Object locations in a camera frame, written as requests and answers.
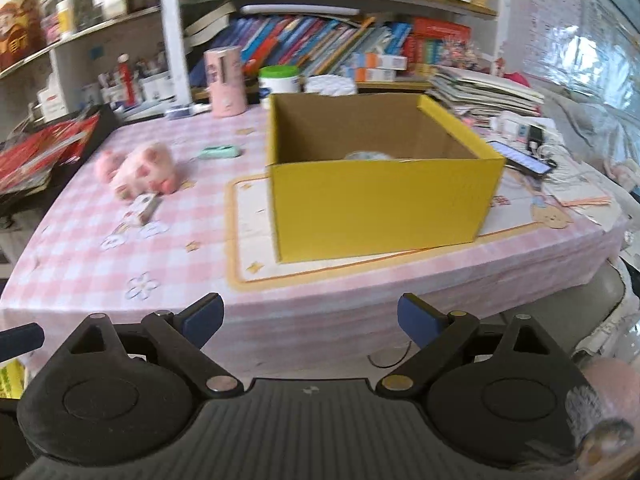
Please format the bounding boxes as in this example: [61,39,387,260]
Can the orange figure printed box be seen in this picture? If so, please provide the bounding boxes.
[0,0,43,71]

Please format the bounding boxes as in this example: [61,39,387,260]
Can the yellow cardboard box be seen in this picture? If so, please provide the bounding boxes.
[265,92,507,264]

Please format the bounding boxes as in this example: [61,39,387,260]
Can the white paper sheets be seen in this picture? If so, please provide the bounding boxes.
[542,160,621,233]

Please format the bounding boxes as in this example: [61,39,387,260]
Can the pink checked tablecloth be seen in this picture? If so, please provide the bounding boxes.
[0,102,628,376]

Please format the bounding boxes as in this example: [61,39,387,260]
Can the black smartphone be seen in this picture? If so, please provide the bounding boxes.
[487,140,556,177]

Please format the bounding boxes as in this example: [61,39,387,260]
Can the yellow plastic bag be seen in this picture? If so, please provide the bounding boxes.
[0,360,26,401]

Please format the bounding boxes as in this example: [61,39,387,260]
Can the white bottle yellow label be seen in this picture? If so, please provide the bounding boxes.
[55,0,76,38]

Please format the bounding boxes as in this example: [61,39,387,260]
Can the red foil decoration packets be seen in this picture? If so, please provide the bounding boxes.
[0,115,101,193]

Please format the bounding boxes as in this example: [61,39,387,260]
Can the black electronic keyboard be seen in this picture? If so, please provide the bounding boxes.
[0,105,121,211]

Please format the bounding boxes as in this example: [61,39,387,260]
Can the row of colourful books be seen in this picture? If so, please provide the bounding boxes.
[200,15,416,86]

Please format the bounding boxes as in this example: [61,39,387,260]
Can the red boxed book set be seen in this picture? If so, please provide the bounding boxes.
[405,17,473,68]

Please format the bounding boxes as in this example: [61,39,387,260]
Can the white tub green lid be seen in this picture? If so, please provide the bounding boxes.
[258,66,302,109]

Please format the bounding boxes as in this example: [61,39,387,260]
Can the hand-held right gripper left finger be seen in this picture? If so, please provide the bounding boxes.
[47,292,244,400]

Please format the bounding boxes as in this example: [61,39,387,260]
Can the white orange small box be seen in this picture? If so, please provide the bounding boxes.
[352,52,408,70]
[350,67,396,83]

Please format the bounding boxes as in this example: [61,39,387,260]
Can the pink cylindrical dispenser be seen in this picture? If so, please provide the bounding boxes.
[204,46,247,119]

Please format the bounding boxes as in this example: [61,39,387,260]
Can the white shelf unit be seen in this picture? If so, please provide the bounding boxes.
[0,0,506,126]

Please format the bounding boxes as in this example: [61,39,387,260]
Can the white cotton pads pack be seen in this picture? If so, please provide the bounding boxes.
[305,75,358,96]

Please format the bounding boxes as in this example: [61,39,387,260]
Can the pink plush pig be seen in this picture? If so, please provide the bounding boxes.
[96,142,177,201]

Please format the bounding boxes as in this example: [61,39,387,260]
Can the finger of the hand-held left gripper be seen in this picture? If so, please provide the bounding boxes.
[0,322,45,362]

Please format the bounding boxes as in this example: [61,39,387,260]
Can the white power strip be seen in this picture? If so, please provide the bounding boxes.
[492,112,546,143]

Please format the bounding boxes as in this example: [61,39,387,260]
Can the person's leg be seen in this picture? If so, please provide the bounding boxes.
[575,357,640,480]

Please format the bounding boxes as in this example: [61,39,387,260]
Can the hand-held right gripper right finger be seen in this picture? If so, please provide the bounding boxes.
[376,294,573,398]

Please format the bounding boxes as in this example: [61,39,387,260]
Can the white drinking straws box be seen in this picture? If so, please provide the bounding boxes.
[37,77,68,121]

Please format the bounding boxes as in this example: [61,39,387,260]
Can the stack of papers and booklets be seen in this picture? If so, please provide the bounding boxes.
[427,66,546,118]

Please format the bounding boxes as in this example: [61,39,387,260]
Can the white cables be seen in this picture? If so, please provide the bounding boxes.
[530,142,601,186]

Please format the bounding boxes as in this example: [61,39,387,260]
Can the thin black cable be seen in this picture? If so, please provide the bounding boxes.
[367,340,416,368]

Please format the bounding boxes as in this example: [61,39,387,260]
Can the wall poster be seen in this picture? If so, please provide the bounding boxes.
[525,0,640,111]

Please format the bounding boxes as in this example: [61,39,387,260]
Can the small white box red label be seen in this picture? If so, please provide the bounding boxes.
[125,193,161,226]

